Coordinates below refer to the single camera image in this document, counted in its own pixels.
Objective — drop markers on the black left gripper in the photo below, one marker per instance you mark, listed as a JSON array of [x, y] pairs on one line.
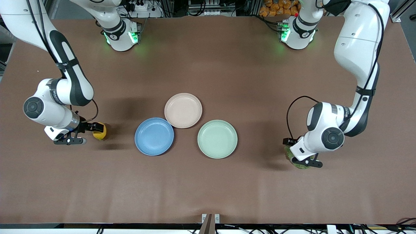
[[288, 141]]

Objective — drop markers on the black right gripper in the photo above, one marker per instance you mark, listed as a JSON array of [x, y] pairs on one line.
[[84, 127]]

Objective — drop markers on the yellow lemon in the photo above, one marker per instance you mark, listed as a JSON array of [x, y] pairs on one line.
[[100, 136]]

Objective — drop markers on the green lettuce leaf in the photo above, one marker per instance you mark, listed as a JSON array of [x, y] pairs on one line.
[[287, 153]]

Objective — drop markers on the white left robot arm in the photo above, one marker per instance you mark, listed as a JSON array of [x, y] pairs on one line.
[[357, 39]]

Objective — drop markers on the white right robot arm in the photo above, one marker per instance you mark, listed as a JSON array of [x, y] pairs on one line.
[[48, 113]]

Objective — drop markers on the blue plate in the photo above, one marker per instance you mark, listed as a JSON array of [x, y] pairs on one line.
[[154, 136]]

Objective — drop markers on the mint green plate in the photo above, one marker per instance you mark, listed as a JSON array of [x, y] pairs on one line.
[[217, 139]]

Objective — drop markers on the beige plate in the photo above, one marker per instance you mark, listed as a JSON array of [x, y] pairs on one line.
[[183, 110]]

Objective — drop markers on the brown table cover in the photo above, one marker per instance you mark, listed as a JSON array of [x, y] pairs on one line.
[[208, 188]]

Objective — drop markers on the white power strip with plugs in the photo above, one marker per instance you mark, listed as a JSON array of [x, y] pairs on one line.
[[143, 6]]

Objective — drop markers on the pile of orange packets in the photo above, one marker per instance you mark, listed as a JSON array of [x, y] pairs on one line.
[[276, 8]]

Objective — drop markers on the silver bracket with brown post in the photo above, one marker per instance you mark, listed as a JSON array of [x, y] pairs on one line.
[[210, 222]]

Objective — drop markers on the aluminium frame profile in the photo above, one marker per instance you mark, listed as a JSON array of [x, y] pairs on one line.
[[401, 13]]

